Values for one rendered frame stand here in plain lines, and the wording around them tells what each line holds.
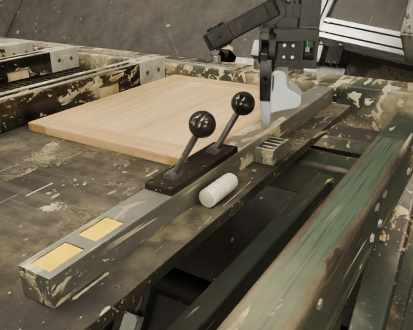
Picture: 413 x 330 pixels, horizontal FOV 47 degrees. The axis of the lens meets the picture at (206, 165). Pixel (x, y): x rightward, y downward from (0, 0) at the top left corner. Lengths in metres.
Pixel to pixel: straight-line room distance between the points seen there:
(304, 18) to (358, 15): 1.50
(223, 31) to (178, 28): 2.09
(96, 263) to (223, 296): 0.17
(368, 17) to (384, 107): 0.94
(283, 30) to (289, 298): 0.36
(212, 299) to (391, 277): 0.74
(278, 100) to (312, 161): 0.32
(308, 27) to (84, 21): 2.65
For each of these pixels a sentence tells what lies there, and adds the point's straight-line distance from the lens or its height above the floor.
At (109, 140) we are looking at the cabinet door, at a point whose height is 1.36.
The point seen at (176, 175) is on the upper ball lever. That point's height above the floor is 1.49.
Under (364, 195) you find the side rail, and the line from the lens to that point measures 0.68.
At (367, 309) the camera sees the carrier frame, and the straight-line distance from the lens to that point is 1.30.
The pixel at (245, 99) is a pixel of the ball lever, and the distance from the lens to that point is 0.73.
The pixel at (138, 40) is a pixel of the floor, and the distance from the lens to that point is 2.90.
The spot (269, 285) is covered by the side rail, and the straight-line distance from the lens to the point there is 0.48.
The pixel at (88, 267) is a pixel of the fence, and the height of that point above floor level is 1.64.
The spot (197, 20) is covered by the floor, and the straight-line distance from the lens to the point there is 2.74.
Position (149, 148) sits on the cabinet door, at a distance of 0.90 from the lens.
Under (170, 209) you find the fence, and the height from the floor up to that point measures 1.51.
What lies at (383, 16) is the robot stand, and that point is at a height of 0.21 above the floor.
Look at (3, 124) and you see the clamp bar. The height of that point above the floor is 1.39.
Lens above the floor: 2.08
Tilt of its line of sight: 60 degrees down
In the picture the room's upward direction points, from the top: 63 degrees counter-clockwise
